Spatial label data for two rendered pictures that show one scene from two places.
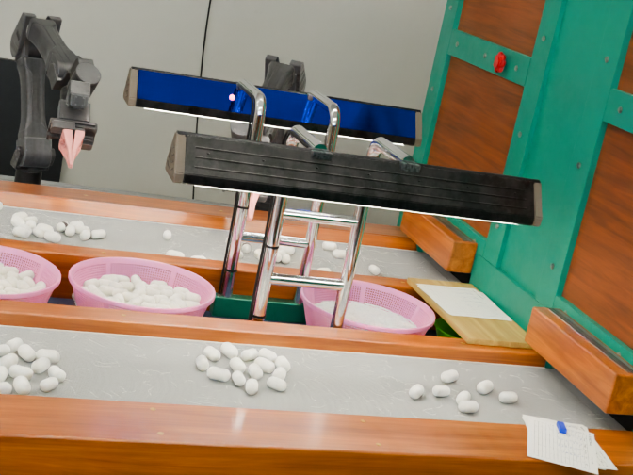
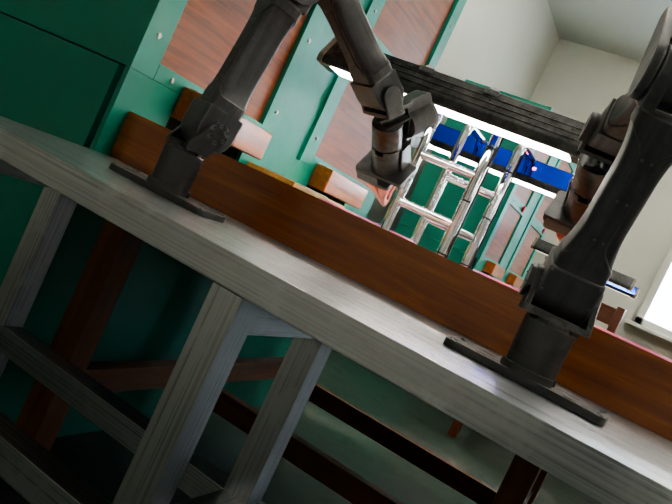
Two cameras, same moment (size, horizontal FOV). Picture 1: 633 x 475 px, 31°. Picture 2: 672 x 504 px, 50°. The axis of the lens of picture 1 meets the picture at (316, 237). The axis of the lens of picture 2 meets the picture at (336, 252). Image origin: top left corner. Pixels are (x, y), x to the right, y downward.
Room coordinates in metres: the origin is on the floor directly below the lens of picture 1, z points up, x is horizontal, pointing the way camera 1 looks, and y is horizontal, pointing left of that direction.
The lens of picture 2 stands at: (3.47, 1.09, 0.76)
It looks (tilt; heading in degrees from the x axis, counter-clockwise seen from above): 3 degrees down; 223
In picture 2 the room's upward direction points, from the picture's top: 25 degrees clockwise
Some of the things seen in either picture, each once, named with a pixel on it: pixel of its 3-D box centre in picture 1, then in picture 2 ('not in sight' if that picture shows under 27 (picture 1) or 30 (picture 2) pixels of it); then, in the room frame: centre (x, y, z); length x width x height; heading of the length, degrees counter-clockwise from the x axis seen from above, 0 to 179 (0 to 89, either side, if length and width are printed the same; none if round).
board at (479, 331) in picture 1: (469, 311); (298, 187); (2.17, -0.33, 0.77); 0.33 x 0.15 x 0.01; 19
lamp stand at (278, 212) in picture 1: (324, 266); (466, 213); (1.85, -0.02, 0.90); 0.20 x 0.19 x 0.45; 109
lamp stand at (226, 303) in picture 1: (269, 200); (427, 181); (2.23, 0.11, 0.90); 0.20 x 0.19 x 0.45; 109
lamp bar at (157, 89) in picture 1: (279, 106); (451, 95); (2.31, 0.13, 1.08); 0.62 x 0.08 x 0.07; 109
